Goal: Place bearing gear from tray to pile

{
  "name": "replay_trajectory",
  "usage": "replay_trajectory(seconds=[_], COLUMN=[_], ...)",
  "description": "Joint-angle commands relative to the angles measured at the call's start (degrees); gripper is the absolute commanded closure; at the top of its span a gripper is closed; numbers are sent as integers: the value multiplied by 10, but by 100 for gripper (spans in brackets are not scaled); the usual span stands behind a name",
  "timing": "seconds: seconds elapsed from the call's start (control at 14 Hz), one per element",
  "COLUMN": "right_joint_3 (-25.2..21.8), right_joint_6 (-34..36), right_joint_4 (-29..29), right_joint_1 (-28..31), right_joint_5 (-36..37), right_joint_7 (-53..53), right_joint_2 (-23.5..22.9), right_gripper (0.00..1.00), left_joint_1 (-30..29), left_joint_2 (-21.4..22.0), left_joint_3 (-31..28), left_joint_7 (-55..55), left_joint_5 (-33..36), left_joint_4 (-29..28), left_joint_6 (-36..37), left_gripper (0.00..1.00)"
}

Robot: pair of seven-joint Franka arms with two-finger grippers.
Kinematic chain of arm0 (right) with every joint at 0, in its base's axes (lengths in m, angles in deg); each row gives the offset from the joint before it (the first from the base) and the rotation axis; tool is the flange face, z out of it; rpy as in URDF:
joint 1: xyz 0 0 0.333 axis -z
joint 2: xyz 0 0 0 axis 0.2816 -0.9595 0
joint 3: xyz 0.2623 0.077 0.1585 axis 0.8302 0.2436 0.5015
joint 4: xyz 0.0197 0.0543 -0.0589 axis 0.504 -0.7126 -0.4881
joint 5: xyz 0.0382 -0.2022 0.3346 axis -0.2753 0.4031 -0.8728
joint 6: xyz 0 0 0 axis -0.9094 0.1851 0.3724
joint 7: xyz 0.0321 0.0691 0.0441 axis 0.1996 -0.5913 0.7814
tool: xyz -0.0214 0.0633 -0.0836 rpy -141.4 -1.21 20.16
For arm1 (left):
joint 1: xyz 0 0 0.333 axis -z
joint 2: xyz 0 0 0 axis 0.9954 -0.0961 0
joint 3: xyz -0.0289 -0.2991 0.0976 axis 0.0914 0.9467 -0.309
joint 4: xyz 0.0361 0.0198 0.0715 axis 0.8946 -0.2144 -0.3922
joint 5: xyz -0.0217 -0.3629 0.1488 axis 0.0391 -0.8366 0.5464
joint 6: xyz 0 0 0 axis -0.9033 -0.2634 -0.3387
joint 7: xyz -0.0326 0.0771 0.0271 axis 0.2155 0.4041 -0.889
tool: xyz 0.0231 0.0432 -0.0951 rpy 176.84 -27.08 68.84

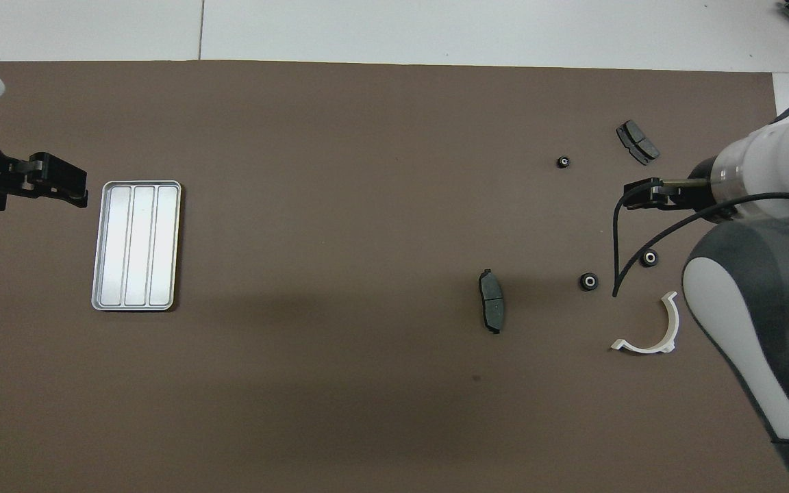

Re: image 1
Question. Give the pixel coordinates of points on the silver metal tray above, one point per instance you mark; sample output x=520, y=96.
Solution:
x=135, y=246

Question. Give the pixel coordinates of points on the small black bearing gear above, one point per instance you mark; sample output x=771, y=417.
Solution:
x=589, y=281
x=563, y=162
x=649, y=258

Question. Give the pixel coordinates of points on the white curved plastic bracket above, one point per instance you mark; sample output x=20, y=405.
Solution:
x=648, y=349

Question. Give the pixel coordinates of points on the brown paper table mat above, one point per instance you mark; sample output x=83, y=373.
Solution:
x=298, y=383

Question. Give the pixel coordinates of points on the long dark brake pad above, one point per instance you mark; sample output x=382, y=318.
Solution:
x=492, y=301

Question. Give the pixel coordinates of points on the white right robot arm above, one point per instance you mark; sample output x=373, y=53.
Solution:
x=778, y=308

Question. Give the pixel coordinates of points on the short dark brake pad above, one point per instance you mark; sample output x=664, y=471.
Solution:
x=637, y=142

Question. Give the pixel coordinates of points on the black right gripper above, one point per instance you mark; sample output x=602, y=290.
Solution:
x=713, y=198

